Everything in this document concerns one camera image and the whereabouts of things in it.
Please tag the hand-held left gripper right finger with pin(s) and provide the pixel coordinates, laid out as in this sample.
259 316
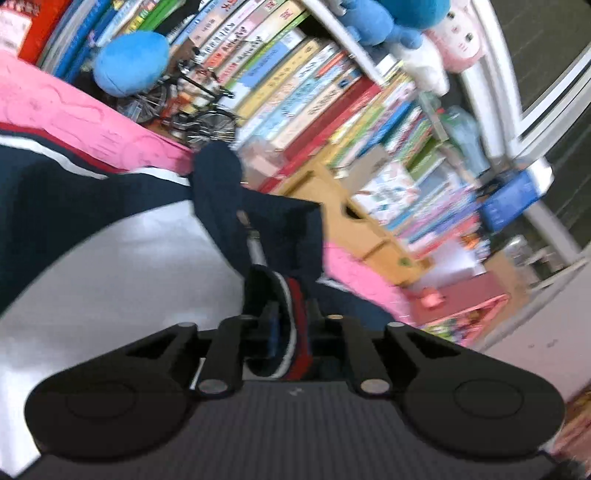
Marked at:
323 334

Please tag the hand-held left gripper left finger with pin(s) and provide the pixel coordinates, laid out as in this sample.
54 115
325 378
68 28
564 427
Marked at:
272 330

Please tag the navy white jacket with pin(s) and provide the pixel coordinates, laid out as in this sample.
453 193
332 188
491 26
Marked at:
115 277

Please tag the wooden drawer organizer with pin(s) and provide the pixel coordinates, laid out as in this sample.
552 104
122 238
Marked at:
351 221

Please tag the pink toy house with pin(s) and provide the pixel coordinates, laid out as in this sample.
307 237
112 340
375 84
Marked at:
461 314

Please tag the white box with colourful print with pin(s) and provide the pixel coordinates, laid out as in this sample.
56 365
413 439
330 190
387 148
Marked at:
388 191

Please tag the black model bicycle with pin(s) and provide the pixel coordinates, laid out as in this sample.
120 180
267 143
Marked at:
194 115

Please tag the blue printed box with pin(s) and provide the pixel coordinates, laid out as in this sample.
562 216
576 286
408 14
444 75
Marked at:
510 201

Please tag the rows of colourful books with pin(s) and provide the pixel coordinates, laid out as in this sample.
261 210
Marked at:
300 92

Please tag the white bookshelf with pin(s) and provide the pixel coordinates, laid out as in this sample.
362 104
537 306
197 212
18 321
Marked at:
485 106

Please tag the pink blanket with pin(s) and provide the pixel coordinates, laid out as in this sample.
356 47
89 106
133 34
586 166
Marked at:
69 106

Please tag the small round blue plush toy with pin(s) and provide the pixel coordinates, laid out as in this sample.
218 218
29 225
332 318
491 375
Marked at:
131 62

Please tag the pink white plush toy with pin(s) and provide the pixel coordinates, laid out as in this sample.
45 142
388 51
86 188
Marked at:
459 37

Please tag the blue white plush toy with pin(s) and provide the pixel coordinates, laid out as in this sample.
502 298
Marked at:
415 18

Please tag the white framed window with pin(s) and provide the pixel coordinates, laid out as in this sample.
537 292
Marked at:
545 55

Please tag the red plastic crate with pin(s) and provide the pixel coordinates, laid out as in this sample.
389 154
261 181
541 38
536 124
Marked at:
37 27

